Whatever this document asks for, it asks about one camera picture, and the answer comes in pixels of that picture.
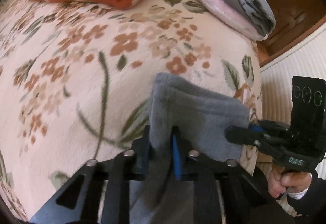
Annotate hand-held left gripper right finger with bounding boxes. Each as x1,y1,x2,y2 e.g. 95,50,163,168
171,126,289,224

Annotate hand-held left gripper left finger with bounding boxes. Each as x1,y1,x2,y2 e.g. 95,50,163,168
30,125,154,224

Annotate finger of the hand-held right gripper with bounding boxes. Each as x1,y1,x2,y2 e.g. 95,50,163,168
225,126,266,147
248,119,267,135

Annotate grey pants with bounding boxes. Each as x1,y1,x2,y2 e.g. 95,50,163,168
129,72,251,224

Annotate person's right forearm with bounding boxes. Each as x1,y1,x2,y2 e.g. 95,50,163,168
279,170,326,224

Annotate person's right hand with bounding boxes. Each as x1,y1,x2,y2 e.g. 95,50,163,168
269,163,312,199

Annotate white radiator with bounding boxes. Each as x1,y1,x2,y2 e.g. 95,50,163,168
260,28,326,171

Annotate floral bed blanket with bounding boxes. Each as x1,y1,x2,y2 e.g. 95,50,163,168
0,0,263,222

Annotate wooden cabinet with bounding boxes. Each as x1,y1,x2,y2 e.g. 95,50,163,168
256,0,326,66

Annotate grey folded garment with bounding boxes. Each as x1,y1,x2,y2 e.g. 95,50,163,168
214,0,277,36

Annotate pink folded cloth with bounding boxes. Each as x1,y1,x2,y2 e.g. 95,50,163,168
183,0,270,41

